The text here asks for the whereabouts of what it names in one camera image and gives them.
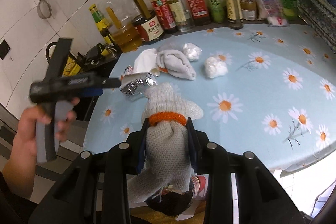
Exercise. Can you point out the red-white wrapper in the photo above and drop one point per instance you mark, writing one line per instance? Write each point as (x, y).
(128, 70)

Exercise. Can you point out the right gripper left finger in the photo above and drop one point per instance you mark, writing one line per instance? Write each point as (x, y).
(93, 189)

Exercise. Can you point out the clear yellow-cap bottle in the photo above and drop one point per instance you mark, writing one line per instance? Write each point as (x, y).
(181, 15)

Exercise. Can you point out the yellow dish soap bottle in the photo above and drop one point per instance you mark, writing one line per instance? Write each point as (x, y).
(71, 68)

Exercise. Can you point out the green-label dark bottle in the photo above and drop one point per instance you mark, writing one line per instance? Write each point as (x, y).
(102, 24)

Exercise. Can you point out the crumpled white paper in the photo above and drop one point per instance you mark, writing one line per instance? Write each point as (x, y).
(146, 62)

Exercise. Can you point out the white knit glove orange cuff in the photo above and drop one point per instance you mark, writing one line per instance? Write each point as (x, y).
(167, 154)

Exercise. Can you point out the blue-white plastic bag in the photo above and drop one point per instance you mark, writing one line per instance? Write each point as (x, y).
(271, 10)

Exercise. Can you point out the blue daisy tablecloth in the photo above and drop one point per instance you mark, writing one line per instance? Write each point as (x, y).
(277, 99)

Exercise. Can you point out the large cooking oil jug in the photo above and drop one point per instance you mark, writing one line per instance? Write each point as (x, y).
(123, 32)

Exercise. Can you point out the black sink faucet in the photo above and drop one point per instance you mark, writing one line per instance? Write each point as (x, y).
(50, 50)

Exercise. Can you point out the hanging metal strainer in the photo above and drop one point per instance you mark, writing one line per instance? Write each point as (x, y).
(44, 9)

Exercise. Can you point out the person's left forearm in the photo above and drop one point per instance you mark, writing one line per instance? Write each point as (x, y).
(19, 171)

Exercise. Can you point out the white plastic-wrapped ball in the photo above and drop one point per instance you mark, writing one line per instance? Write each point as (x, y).
(191, 51)

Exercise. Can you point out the small glass jar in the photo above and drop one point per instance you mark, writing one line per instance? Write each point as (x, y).
(249, 9)

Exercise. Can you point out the black wall socket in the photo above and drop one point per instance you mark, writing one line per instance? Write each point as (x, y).
(4, 49)

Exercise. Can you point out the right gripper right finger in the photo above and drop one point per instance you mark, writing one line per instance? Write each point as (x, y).
(261, 199)

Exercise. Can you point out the red-label vinegar bottle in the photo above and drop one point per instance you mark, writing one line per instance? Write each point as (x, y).
(165, 16)

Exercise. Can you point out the soy sauce jug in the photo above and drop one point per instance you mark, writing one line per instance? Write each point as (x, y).
(144, 20)

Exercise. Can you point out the silver foil wrapper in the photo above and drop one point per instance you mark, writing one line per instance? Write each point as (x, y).
(134, 86)

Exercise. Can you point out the person's left hand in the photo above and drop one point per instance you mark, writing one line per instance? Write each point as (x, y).
(32, 125)

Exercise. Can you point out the beige-label pepper bottle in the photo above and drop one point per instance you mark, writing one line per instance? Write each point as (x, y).
(234, 13)

